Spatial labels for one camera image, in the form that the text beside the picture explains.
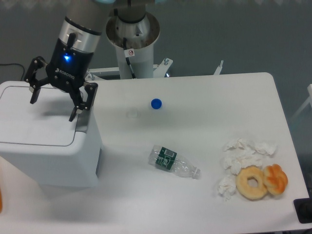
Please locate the black device table corner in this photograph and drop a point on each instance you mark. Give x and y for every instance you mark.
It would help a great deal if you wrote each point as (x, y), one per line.
(303, 208)

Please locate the crushed clear plastic bottle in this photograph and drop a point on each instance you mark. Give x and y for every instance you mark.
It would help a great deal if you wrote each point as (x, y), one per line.
(170, 161)

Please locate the crumpled white tissue upper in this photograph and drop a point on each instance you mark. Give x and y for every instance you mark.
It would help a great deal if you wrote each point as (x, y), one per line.
(240, 153)

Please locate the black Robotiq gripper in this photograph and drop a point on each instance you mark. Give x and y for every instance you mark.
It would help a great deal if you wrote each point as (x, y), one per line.
(65, 71)

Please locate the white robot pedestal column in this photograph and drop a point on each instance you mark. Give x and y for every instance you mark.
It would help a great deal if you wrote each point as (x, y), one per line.
(134, 45)

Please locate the white trash can body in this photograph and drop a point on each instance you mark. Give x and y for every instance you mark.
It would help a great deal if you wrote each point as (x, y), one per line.
(75, 165)

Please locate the plain ring donut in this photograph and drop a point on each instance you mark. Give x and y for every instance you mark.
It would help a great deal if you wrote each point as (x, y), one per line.
(249, 183)

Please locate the blue bottle cap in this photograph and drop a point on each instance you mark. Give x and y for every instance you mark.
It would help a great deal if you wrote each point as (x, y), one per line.
(156, 103)

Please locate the crumpled white tissue lower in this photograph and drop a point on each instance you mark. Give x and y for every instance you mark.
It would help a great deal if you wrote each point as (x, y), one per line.
(227, 187)

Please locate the white metal base frame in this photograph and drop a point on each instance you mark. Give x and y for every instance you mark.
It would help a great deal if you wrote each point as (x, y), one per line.
(160, 70)

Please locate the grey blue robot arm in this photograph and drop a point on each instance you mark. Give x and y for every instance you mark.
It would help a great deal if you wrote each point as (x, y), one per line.
(86, 21)

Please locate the white trash can lid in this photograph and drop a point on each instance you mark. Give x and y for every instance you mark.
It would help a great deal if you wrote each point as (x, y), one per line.
(44, 123)

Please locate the orange glazed bread roll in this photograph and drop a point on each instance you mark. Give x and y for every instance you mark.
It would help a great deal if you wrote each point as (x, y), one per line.
(275, 179)

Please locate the crumpled white tissue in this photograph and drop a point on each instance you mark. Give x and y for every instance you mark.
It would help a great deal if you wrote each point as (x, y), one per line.
(227, 187)
(240, 153)

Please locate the white frame right edge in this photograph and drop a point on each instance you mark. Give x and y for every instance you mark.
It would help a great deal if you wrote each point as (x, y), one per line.
(305, 106)

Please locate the orange object left edge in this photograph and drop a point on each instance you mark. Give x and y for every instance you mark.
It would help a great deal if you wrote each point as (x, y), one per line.
(1, 200)

